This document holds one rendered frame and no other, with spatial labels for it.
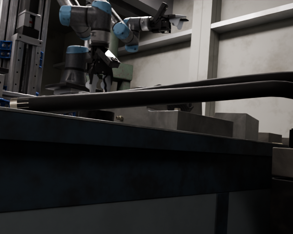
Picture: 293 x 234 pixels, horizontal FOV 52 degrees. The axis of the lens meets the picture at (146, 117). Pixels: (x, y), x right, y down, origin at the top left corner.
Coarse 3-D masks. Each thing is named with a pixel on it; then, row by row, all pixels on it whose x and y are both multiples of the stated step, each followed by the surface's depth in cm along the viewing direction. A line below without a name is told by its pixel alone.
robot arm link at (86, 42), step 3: (108, 0) 184; (87, 3) 175; (90, 3) 174; (90, 39) 174; (84, 42) 176; (87, 42) 174; (90, 42) 174; (84, 45) 175; (87, 45) 174; (90, 48) 173; (90, 51) 172; (90, 54) 171; (87, 75) 178
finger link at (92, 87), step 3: (93, 75) 112; (96, 75) 113; (93, 78) 112; (96, 78) 113; (87, 81) 116; (93, 81) 113; (96, 81) 113; (87, 84) 116; (90, 84) 112; (93, 84) 113; (87, 87) 115; (90, 87) 113; (93, 87) 113; (96, 87) 114; (90, 90) 113; (93, 90) 113
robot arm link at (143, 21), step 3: (141, 18) 165; (144, 18) 164; (147, 18) 164; (141, 21) 164; (144, 21) 164; (147, 21) 164; (141, 24) 164; (144, 24) 164; (147, 24) 164; (141, 27) 166; (144, 27) 165; (147, 27) 165; (144, 30) 168; (147, 30) 167
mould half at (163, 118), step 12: (120, 108) 93; (132, 108) 89; (144, 108) 85; (156, 108) 87; (132, 120) 88; (144, 120) 84; (156, 120) 81; (168, 120) 77; (180, 120) 76; (192, 120) 79; (204, 120) 83; (216, 120) 86; (228, 120) 91; (204, 132) 82; (216, 132) 86; (228, 132) 91
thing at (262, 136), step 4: (260, 132) 148; (264, 132) 147; (260, 136) 148; (264, 136) 147; (268, 136) 145; (272, 136) 148; (276, 136) 151; (280, 136) 154; (260, 140) 148; (264, 140) 147; (268, 140) 145; (272, 140) 148; (276, 140) 151; (280, 140) 154
